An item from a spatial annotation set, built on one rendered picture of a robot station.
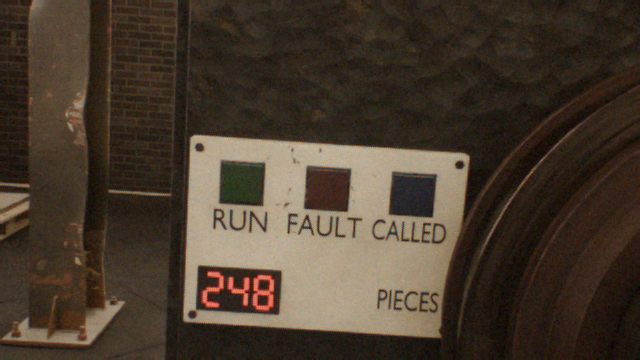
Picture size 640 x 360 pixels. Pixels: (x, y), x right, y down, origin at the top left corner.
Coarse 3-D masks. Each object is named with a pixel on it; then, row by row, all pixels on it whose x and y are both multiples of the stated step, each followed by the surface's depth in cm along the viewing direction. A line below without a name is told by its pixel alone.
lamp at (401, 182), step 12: (396, 180) 62; (408, 180) 62; (420, 180) 62; (432, 180) 62; (396, 192) 63; (408, 192) 63; (420, 192) 63; (432, 192) 63; (396, 204) 63; (408, 204) 63; (420, 204) 63
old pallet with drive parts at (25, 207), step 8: (16, 208) 508; (24, 208) 509; (0, 216) 480; (8, 216) 481; (24, 216) 530; (0, 224) 478; (8, 224) 481; (16, 224) 510; (24, 224) 513; (0, 232) 479; (8, 232) 482; (0, 240) 469
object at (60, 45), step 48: (48, 0) 294; (96, 0) 323; (48, 48) 297; (96, 48) 327; (48, 96) 300; (96, 96) 330; (48, 144) 304; (96, 144) 334; (48, 192) 307; (96, 192) 338; (48, 240) 311; (96, 240) 341; (48, 288) 314; (96, 288) 345; (48, 336) 308; (96, 336) 315
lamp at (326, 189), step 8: (312, 176) 62; (320, 176) 62; (328, 176) 62; (336, 176) 62; (344, 176) 62; (312, 184) 62; (320, 184) 62; (328, 184) 62; (336, 184) 62; (344, 184) 62; (312, 192) 63; (320, 192) 63; (328, 192) 63; (336, 192) 63; (344, 192) 63; (312, 200) 63; (320, 200) 63; (328, 200) 63; (336, 200) 63; (344, 200) 63; (336, 208) 63; (344, 208) 63
